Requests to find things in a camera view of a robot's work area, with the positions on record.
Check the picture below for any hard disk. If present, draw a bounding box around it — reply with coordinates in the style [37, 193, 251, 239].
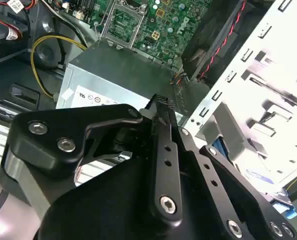
[212, 138, 297, 220]

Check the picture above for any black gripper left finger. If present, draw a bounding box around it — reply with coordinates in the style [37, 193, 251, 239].
[0, 94, 185, 223]

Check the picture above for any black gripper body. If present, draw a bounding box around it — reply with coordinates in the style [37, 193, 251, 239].
[37, 122, 226, 240]

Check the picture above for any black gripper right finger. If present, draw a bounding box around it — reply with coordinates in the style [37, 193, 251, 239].
[158, 95, 297, 240]

